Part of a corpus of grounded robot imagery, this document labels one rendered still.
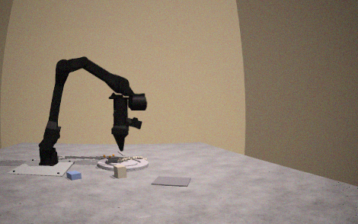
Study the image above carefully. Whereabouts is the blue rectangular block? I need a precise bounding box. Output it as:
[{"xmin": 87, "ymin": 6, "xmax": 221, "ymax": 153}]
[{"xmin": 66, "ymin": 171, "xmax": 82, "ymax": 181}]

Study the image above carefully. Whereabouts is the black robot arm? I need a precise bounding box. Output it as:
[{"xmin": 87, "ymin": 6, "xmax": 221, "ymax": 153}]
[{"xmin": 39, "ymin": 56, "xmax": 147, "ymax": 166}]

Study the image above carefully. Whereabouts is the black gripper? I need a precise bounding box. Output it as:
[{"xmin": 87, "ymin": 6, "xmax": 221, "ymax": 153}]
[{"xmin": 111, "ymin": 110, "xmax": 129, "ymax": 152}]

